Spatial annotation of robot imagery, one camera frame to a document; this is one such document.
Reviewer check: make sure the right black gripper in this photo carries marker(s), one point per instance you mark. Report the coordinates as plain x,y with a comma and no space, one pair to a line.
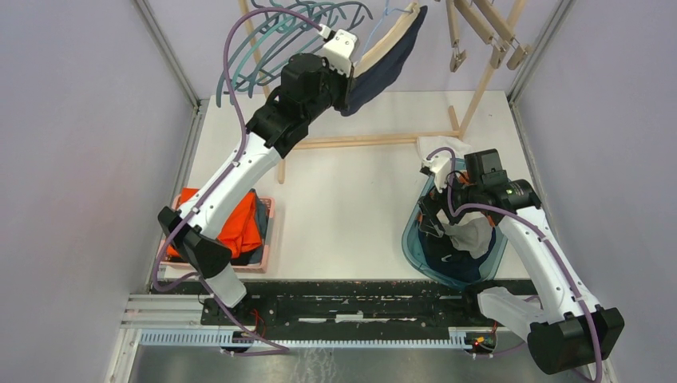
429,206

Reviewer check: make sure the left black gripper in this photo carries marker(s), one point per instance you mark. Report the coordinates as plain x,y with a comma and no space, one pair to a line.
345,81

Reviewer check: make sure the brown orange underwear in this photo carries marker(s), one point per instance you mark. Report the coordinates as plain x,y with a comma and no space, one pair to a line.
463,178

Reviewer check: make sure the navy cream-band underwear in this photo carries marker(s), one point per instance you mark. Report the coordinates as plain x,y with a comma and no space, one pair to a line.
383,63

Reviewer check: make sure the grey underwear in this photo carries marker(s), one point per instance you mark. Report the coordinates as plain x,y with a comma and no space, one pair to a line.
472,235

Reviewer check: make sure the teal clip hanger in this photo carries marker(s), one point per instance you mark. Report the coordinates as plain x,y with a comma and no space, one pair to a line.
251,61
319,12
356,14

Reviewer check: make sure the light blue hanger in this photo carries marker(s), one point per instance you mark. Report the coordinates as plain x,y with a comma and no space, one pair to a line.
386,12

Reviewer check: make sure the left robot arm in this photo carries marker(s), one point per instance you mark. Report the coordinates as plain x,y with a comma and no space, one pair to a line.
309,85

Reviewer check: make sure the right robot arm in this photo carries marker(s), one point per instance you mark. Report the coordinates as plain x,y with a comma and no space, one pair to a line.
569,328

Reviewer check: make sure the white cloth on table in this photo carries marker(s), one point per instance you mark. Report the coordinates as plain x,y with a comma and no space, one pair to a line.
441,146

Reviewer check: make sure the teal plastic tub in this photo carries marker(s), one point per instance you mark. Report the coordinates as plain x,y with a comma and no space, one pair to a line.
411,238

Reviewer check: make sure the wooden clothes rack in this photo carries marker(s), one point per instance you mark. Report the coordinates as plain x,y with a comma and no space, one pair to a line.
459,127

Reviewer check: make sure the wooden clip hangers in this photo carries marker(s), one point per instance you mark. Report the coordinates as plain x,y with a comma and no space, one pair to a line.
488,24

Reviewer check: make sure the orange garment in basket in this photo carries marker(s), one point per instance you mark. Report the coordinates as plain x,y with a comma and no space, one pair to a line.
240,233

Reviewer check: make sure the pink laundry basket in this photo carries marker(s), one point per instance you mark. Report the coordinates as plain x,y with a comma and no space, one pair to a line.
259,259

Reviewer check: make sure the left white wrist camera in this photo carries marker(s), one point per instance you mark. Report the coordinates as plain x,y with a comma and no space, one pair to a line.
339,46

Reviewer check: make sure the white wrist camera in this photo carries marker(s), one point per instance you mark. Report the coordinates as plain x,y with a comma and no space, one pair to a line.
339,46
438,167

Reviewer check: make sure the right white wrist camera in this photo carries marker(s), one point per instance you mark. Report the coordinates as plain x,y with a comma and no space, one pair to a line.
438,167

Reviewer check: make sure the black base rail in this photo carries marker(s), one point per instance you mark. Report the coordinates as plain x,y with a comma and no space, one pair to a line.
335,310

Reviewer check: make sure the white cable duct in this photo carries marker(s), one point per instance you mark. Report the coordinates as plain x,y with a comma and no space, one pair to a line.
236,339

